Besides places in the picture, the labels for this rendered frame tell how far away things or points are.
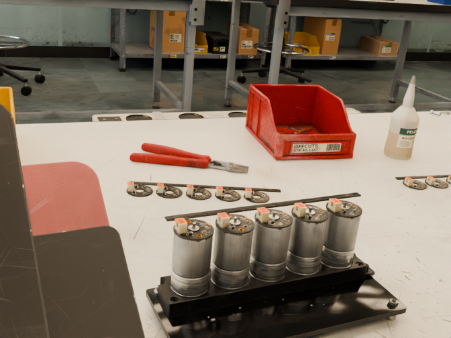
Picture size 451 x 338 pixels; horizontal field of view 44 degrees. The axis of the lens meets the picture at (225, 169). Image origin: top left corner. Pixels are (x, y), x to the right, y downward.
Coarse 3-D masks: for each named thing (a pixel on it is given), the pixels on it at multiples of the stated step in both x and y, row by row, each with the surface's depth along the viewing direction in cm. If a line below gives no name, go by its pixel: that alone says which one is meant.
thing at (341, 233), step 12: (336, 216) 38; (360, 216) 38; (336, 228) 38; (348, 228) 38; (324, 240) 39; (336, 240) 38; (348, 240) 38; (324, 252) 39; (336, 252) 38; (348, 252) 39; (324, 264) 39; (336, 264) 39; (348, 264) 39
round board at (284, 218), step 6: (270, 210) 37; (276, 210) 37; (282, 216) 36; (288, 216) 37; (258, 222) 36; (264, 222) 35; (270, 222) 35; (276, 222) 36; (282, 222) 36; (288, 222) 36; (276, 228) 35
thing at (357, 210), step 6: (342, 204) 39; (348, 204) 39; (354, 204) 39; (330, 210) 38; (342, 210) 38; (348, 210) 38; (354, 210) 38; (360, 210) 38; (342, 216) 37; (348, 216) 37; (354, 216) 37
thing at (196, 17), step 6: (198, 0) 256; (204, 0) 257; (192, 6) 256; (198, 6) 257; (204, 6) 258; (192, 12) 257; (198, 12) 258; (204, 12) 259; (192, 18) 258; (198, 18) 259; (192, 24) 259; (198, 24) 260
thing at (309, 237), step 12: (300, 228) 37; (312, 228) 36; (324, 228) 37; (300, 240) 37; (312, 240) 37; (288, 252) 38; (300, 252) 37; (312, 252) 37; (288, 264) 38; (300, 264) 38; (312, 264) 38
